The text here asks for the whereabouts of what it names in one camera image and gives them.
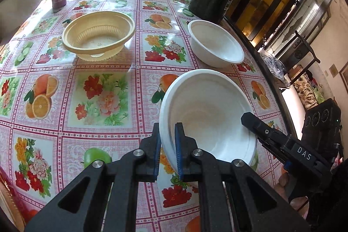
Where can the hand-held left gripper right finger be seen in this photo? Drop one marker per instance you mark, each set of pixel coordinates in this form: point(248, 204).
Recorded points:
point(179, 158)

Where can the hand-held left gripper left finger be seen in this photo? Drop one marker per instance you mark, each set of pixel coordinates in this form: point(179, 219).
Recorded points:
point(156, 156)

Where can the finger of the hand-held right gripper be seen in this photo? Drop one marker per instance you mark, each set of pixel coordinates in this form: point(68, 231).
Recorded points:
point(261, 128)

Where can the white paper bowl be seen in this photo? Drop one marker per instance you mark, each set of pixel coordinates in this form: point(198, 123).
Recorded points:
point(212, 112)
point(217, 41)

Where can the yellow plastic bowl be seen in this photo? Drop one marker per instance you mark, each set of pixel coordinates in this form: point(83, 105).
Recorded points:
point(95, 33)
point(114, 54)

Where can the floral cushion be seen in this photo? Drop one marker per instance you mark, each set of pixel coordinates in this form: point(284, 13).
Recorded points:
point(307, 90)

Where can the clear plastic bag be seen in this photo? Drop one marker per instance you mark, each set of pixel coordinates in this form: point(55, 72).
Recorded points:
point(272, 66)

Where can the dark wooden chair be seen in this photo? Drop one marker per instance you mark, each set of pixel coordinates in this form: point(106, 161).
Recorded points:
point(301, 52)

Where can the floral fruit print tablecloth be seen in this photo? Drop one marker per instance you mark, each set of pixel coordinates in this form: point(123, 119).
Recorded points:
point(81, 90)

